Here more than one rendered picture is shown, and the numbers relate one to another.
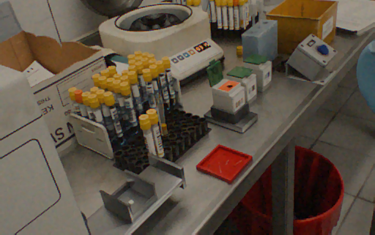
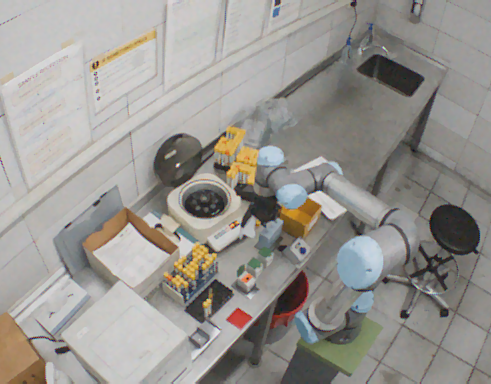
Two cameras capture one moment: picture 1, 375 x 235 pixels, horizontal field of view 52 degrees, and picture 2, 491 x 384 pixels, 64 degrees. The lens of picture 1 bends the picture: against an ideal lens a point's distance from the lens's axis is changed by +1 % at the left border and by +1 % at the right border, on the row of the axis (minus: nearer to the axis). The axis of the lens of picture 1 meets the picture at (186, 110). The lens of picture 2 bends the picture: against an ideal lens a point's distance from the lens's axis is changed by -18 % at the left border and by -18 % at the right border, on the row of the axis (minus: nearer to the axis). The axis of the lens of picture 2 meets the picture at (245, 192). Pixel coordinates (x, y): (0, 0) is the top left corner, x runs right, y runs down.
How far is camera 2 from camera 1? 1.08 m
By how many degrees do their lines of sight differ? 17
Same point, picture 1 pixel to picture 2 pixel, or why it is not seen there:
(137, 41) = (195, 227)
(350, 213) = (317, 291)
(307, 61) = (293, 256)
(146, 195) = (205, 337)
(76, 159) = (164, 302)
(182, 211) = (219, 341)
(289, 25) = (290, 221)
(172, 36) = (216, 224)
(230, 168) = (241, 322)
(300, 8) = not seen: hidden behind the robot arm
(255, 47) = (266, 241)
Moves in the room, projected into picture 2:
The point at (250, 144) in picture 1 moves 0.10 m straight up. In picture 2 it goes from (253, 308) to (255, 294)
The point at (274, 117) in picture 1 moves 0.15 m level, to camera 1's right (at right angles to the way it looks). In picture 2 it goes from (268, 290) to (308, 287)
